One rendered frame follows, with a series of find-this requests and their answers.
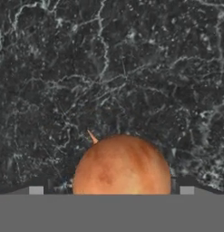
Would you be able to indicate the brown onion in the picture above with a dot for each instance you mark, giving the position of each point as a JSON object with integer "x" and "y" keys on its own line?
{"x": 122, "y": 166}

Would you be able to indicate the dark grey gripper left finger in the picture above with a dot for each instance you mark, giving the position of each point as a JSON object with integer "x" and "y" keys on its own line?
{"x": 36, "y": 189}

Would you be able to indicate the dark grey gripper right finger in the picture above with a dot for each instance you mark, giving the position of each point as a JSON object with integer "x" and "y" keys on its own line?
{"x": 187, "y": 189}

